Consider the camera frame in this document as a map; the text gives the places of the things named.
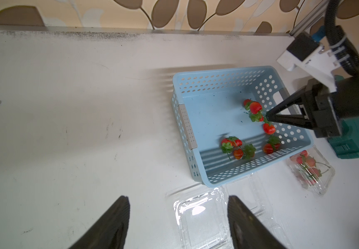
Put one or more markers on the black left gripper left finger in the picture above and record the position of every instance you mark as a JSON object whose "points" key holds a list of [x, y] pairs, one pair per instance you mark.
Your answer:
{"points": [[110, 230]]}

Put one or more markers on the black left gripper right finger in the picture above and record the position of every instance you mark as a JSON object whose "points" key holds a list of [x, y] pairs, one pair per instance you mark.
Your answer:
{"points": [[246, 231]]}

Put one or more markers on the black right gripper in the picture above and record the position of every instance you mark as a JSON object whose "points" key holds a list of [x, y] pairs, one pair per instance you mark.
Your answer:
{"points": [[325, 110]]}

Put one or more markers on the packed red strawberries cluster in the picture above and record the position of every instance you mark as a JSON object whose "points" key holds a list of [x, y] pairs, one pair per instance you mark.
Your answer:
{"points": [[311, 171]]}

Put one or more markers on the clear clamshell container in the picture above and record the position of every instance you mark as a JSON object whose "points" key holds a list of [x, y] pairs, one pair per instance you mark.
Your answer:
{"points": [[200, 216], [322, 186], [251, 192]]}

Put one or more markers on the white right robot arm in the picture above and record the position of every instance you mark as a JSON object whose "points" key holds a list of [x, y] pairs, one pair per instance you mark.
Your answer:
{"points": [[340, 45]]}

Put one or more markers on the strawberries in basket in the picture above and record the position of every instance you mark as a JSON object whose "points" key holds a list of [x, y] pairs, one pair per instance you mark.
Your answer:
{"points": [[259, 133]]}

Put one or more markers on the green plastic tool case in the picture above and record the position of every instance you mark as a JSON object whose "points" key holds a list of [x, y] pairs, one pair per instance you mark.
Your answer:
{"points": [[346, 146]]}

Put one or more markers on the light blue perforated plastic basket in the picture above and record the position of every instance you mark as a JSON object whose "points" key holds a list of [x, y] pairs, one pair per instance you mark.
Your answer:
{"points": [[208, 106]]}

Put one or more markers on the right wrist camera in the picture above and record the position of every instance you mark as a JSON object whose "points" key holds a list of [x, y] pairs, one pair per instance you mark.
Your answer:
{"points": [[309, 55]]}

